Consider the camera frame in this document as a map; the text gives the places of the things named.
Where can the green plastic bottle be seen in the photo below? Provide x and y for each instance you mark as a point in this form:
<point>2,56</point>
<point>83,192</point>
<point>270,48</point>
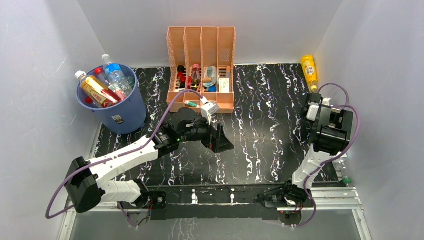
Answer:
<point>131,81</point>

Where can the yellow drink bottle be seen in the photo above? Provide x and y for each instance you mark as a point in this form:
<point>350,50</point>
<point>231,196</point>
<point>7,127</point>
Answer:
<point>310,72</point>

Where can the small green white tube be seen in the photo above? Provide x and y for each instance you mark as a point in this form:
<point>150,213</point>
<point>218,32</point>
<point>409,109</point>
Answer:
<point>191,104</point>

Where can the red black toy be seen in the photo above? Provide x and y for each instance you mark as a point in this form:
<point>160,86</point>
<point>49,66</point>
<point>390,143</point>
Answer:
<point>181,78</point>

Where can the clear bottle red cap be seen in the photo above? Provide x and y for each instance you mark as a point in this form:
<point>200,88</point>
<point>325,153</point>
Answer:
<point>110,84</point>

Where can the clear bottle blue label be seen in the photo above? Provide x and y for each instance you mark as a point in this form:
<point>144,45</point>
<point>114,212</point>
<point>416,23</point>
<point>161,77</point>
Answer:
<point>115,74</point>

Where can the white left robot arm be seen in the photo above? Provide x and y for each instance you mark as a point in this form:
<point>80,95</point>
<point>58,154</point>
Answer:
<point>91,182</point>

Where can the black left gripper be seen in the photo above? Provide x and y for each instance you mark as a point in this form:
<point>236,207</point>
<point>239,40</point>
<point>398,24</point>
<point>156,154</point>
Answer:
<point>219,142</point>

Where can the small white card box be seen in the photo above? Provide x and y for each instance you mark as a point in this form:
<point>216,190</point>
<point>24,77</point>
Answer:
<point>211,103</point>

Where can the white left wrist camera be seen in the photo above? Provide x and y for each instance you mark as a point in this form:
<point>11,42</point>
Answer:
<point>208,111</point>

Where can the clear bottle red label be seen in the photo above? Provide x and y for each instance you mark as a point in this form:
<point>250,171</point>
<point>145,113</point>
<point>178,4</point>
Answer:
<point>90,102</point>

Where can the peach plastic desk organizer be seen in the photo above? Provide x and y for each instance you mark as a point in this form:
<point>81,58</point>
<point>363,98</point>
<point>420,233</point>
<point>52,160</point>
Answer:
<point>202,61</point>

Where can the blue plastic bin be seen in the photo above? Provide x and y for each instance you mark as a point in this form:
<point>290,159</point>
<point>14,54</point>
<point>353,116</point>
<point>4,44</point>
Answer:
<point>123,118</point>

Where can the light blue tape dispenser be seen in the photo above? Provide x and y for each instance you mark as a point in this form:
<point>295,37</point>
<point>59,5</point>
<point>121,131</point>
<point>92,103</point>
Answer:
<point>210,76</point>

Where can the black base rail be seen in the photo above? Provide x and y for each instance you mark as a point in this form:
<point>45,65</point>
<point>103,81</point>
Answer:
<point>264,201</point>

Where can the brown tea bottle red label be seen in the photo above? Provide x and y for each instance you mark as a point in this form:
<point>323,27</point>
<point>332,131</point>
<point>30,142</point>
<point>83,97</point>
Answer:
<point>97,90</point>

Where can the clear bottle green cap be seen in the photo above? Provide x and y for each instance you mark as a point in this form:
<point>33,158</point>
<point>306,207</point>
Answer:
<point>341,170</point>

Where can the pink capped dark bottle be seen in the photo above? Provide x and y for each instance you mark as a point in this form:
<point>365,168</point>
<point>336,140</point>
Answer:
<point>194,79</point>

